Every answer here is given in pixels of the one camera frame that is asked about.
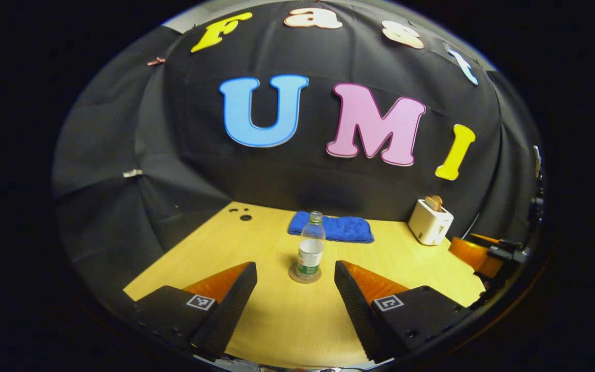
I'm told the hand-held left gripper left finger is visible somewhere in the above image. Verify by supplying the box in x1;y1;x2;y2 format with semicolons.
122;261;258;361

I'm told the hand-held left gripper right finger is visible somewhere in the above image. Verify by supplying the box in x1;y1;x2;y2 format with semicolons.
334;259;474;365

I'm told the clear plastic water bottle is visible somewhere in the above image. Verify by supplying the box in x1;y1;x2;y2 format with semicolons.
296;211;326;281

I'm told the white toaster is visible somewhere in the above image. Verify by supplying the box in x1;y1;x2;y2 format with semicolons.
408;199;455;246

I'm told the blue towel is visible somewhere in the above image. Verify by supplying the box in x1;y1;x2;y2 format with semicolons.
287;211;375;244

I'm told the black backdrop cloth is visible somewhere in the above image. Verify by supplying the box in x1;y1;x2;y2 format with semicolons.
52;0;543;300

